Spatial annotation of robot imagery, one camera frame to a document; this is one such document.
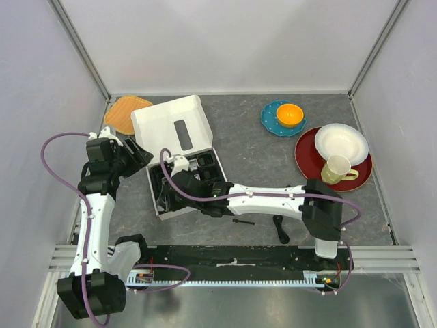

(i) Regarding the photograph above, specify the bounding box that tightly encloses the white clipper kit box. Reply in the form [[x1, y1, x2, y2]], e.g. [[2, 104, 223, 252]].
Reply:
[[131, 95, 227, 220]]

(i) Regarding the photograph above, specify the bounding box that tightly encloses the black cleaning brush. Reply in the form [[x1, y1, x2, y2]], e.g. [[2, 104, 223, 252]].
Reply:
[[232, 219, 255, 226]]

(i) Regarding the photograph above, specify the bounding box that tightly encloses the black power cable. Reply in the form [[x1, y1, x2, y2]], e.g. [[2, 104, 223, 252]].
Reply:
[[272, 214, 290, 244]]

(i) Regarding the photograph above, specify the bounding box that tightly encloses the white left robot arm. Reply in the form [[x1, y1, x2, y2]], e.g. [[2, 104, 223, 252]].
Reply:
[[57, 126, 154, 320]]

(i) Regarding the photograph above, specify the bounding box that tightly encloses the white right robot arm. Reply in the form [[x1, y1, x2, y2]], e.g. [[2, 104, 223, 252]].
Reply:
[[160, 148, 344, 269]]

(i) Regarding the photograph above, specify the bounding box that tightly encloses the silver black hair clipper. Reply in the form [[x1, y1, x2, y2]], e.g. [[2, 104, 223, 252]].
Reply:
[[188, 158, 201, 180]]

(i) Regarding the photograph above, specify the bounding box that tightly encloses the woven orange tray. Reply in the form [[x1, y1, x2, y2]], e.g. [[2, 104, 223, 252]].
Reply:
[[104, 95, 153, 136]]

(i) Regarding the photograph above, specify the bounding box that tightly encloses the teal dotted plate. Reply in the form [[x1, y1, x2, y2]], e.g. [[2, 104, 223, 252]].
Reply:
[[261, 100, 307, 137]]

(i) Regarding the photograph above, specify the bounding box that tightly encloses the orange bowl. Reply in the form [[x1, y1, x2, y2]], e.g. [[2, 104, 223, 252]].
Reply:
[[276, 103, 305, 128]]

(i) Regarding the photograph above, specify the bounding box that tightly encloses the dark red plate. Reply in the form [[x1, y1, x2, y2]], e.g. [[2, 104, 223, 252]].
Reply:
[[294, 127, 373, 192]]

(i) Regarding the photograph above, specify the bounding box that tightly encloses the pale yellow mug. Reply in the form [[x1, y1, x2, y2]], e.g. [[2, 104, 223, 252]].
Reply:
[[321, 154, 359, 185]]

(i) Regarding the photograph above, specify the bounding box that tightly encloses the white paper bowl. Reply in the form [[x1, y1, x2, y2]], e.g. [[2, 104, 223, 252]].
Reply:
[[314, 123, 369, 167]]

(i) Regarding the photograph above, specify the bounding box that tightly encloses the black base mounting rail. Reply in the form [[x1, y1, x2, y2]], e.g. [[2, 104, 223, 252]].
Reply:
[[142, 245, 354, 283]]

